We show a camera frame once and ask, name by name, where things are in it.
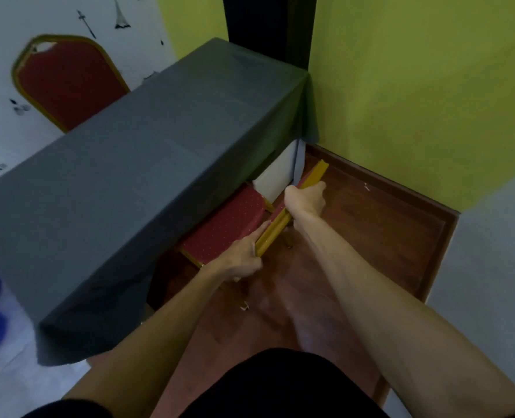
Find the person's right hand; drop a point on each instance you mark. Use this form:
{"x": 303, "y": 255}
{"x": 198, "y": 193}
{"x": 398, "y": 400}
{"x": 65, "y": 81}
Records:
{"x": 304, "y": 201}

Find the person's left thumb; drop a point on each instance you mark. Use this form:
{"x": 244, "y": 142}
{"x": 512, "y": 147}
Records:
{"x": 258, "y": 232}

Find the person's right fingers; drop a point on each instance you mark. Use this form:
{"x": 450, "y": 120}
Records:
{"x": 317, "y": 194}

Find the black curtain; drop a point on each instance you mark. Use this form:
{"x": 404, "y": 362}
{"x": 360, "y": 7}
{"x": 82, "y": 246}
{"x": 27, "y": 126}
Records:
{"x": 268, "y": 26}

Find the person's left hand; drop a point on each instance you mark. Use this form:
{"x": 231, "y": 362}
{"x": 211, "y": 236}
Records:
{"x": 235, "y": 259}

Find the white table leg panel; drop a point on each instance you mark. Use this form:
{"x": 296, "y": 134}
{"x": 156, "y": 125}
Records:
{"x": 279, "y": 174}

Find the person's left forearm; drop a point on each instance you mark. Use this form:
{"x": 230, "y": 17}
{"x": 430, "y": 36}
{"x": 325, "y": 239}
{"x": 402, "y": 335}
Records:
{"x": 152, "y": 343}

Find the red chair with gold frame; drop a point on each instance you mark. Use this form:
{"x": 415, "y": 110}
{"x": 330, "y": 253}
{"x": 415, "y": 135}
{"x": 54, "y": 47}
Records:
{"x": 227, "y": 224}
{"x": 70, "y": 80}

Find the grey tablecloth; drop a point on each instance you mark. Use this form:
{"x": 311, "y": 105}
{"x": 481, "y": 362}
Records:
{"x": 144, "y": 169}

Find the person's right forearm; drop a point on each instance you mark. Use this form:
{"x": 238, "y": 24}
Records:
{"x": 392, "y": 326}

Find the person's black shorts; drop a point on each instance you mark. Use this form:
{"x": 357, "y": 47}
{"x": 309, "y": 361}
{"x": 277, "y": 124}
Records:
{"x": 279, "y": 387}

